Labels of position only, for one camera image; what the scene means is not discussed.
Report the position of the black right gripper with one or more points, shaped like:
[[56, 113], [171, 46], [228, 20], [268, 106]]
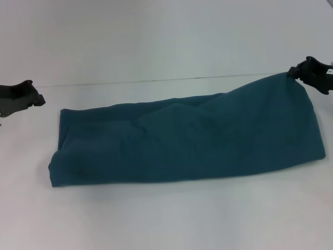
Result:
[[318, 74]]

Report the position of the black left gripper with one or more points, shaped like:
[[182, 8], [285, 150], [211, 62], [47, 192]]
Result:
[[15, 97]]

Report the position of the teal blue printed T-shirt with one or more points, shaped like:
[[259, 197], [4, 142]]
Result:
[[182, 140]]

